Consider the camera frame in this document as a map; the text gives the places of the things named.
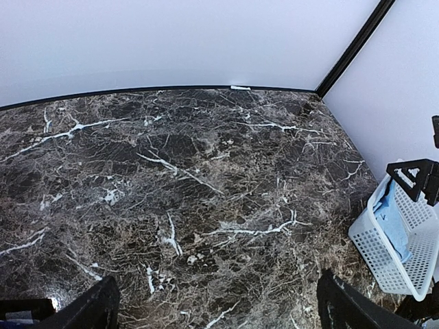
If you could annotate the white plastic mesh basket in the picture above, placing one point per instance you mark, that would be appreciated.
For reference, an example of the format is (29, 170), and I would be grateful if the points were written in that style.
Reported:
(421, 225)

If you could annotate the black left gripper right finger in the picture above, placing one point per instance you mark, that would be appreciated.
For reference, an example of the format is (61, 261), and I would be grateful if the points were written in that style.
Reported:
(342, 306)

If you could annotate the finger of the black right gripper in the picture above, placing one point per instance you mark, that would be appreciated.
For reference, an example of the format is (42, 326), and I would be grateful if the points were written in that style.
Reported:
(415, 177)

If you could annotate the black right frame post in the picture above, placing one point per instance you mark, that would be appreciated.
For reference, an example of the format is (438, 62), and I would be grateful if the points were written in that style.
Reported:
(355, 46)

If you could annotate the light blue long sleeve shirt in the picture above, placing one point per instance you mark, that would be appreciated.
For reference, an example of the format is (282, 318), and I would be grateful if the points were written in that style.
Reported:
(387, 214)

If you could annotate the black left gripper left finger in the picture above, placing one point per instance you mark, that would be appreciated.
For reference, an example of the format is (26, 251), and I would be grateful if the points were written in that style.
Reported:
(98, 307)

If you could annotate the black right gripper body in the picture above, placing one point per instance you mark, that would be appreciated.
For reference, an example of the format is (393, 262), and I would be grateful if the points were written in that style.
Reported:
(431, 185)

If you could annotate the small white wall tab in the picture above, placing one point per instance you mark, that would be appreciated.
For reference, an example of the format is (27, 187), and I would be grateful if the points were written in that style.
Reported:
(234, 87)

